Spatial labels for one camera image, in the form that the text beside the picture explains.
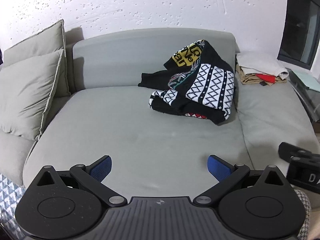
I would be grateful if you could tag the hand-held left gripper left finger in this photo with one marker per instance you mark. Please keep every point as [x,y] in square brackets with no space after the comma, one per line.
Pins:
[101,168]

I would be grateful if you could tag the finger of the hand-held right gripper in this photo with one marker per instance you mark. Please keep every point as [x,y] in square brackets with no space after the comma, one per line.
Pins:
[287,151]

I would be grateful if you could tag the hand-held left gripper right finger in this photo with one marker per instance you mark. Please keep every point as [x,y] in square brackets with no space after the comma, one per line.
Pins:
[219,168]

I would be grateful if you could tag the black patterned knit sweater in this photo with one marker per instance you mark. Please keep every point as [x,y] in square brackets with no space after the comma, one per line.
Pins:
[207,85]

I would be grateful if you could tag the houndstooth patterned clothing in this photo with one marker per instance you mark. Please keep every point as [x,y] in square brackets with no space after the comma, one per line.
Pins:
[303,212]

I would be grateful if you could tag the grey sofa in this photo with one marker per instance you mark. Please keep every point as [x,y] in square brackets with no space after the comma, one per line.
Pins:
[125,120]

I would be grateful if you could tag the glass side table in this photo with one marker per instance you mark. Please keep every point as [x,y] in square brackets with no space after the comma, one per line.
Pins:
[306,97]

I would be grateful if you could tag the pale green paper sheet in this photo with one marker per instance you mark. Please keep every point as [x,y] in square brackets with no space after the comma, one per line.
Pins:
[308,79]

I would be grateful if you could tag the red folded cloth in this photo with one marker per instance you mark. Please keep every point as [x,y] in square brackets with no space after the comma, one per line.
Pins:
[266,78]

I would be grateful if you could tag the blue white patterned rug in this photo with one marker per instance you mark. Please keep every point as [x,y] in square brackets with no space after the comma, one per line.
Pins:
[8,205]

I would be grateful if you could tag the large grey cushion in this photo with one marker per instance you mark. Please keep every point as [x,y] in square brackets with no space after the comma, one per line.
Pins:
[42,40]
[27,92]

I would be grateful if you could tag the dark framed window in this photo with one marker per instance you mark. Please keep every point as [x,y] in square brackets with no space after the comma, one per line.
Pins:
[300,22]

